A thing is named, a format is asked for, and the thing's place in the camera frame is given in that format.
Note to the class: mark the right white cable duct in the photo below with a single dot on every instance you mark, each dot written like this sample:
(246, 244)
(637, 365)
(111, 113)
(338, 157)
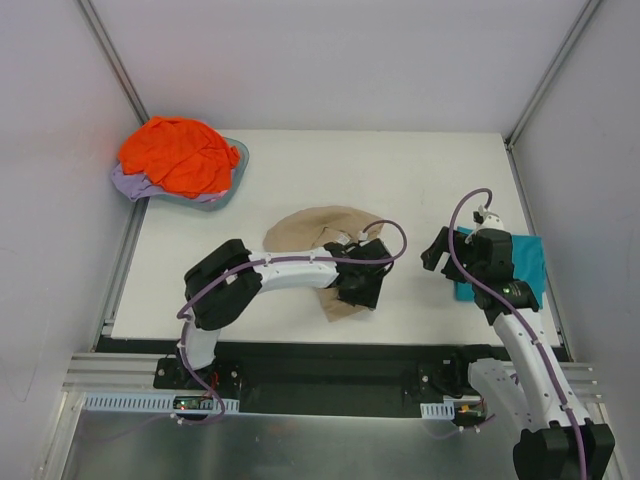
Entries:
(444, 411)

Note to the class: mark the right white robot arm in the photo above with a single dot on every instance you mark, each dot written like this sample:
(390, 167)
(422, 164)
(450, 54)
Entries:
(554, 434)

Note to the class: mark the white cable duct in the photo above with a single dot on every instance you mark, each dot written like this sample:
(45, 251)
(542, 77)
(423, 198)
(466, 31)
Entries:
(158, 403)
(444, 411)

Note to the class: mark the beige t shirt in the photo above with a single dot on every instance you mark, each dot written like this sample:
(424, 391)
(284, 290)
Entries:
(313, 228)

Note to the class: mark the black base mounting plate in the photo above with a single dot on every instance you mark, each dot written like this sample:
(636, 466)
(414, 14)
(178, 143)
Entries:
(379, 381)

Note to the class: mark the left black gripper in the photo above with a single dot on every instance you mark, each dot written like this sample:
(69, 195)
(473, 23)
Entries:
(363, 290)

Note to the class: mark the right aluminium corner post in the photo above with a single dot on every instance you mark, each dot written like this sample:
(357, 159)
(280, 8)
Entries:
(577, 29)

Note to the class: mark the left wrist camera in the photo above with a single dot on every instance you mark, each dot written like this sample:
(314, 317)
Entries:
(342, 241)

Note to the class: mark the orange t shirt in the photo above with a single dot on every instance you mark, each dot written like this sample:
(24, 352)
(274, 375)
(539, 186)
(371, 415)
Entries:
(180, 155)

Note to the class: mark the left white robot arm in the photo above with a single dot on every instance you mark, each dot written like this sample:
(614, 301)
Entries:
(219, 288)

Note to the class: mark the teal plastic basket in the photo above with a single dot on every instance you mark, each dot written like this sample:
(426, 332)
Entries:
(215, 203)

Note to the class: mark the lavender t shirt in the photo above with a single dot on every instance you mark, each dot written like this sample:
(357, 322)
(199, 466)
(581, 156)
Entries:
(138, 186)

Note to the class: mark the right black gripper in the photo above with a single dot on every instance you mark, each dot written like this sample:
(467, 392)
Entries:
(454, 261)

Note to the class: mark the folded teal t shirt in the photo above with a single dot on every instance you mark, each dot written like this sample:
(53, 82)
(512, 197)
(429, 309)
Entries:
(529, 261)

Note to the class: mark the aluminium corner post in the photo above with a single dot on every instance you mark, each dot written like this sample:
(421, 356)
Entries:
(577, 29)
(106, 45)

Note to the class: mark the left white cable duct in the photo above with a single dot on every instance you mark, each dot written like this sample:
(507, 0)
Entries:
(158, 403)

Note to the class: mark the left aluminium corner post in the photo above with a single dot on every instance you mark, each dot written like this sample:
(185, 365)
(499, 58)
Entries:
(106, 45)

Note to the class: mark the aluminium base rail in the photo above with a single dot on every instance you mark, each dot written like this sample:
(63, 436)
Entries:
(119, 372)

